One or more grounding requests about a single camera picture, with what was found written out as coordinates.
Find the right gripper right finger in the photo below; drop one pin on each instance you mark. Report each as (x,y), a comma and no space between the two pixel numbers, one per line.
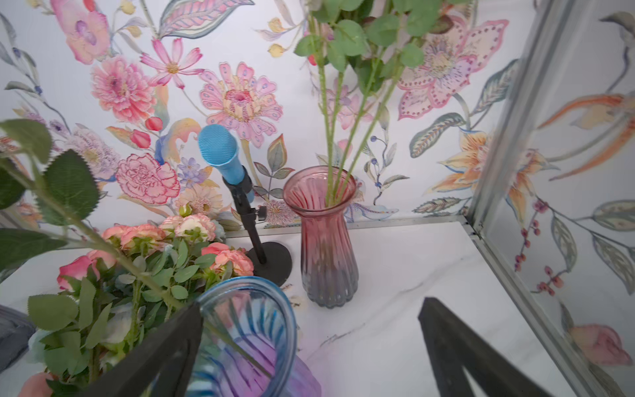
(456,351)

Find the purple blue glass vase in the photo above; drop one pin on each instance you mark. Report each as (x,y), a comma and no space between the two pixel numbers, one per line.
(249,343)

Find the large pink rose stem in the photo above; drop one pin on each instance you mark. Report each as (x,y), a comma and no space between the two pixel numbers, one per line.
(63,186)

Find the pink flower bouquet green stems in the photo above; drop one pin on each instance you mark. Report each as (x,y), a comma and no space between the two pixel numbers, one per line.
(109,304)

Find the green stem with leaves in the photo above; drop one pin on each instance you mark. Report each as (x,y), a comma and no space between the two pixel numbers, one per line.
(385,44)

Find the red glass vase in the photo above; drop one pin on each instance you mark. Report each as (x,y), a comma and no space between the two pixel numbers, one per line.
(320,196)

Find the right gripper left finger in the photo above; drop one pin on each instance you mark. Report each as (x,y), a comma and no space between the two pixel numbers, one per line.
(162,364)

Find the blue microphone on black stand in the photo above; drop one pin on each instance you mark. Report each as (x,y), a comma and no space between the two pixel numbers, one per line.
(272,261)

